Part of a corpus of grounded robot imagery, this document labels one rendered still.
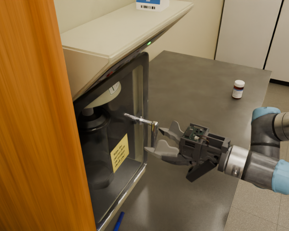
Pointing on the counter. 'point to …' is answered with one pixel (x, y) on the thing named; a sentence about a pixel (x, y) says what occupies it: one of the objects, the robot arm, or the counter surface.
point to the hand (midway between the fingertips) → (154, 140)
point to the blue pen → (119, 221)
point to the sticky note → (119, 153)
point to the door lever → (151, 130)
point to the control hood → (113, 41)
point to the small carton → (152, 5)
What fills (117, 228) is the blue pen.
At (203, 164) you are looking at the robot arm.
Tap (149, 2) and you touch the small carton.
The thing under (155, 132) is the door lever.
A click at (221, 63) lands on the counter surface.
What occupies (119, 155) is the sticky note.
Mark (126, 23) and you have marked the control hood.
